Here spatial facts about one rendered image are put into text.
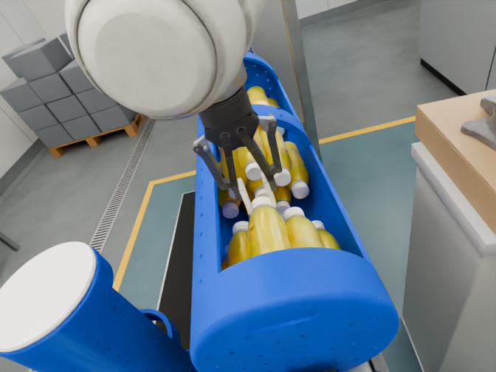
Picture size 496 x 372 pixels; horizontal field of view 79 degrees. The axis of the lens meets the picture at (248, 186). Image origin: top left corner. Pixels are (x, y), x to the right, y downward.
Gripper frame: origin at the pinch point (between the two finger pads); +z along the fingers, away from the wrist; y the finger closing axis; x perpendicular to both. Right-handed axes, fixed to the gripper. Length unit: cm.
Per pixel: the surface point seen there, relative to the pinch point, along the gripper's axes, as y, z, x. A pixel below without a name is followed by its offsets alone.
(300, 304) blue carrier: -2.7, -4.8, 24.2
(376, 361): -11.4, 24.7, 22.4
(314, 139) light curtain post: -33, 77, -119
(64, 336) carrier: 50, 17, 7
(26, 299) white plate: 61, 13, -3
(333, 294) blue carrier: -6.5, -4.4, 23.9
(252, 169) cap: 0.2, 2.2, -10.4
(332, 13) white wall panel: -158, 109, -471
